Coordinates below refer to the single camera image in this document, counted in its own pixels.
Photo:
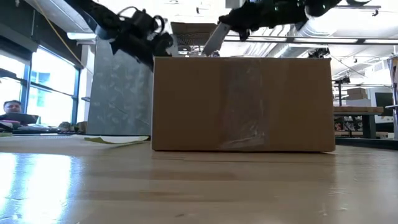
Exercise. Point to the brown taped cardboard box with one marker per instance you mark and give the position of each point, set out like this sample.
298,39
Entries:
242,105

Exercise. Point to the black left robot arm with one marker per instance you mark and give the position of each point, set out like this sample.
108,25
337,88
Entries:
93,14

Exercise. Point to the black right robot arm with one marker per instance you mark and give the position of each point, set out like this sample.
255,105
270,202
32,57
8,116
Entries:
323,6

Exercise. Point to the small cardboard box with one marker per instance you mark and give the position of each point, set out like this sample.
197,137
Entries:
192,28

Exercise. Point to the grey leaf-patterned partition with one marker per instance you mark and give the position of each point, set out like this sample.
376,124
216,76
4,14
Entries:
118,99

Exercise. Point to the clear pouch with green edge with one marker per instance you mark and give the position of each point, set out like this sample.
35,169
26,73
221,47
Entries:
115,140

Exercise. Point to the brown storage box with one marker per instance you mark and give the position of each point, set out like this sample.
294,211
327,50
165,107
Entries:
357,94

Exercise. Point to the white storage box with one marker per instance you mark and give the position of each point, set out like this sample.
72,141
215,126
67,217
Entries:
357,102

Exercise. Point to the wooden workbench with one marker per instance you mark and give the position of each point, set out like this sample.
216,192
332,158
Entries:
357,109

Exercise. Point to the black monitor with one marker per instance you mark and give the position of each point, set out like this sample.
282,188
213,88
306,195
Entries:
384,99

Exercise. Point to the person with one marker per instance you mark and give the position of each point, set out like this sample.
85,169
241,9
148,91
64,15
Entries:
12,106

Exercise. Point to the black ceiling-mounted camera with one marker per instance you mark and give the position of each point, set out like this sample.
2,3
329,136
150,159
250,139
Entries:
318,53

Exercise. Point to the black rig frame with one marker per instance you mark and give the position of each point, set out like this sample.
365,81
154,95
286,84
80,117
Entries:
340,81

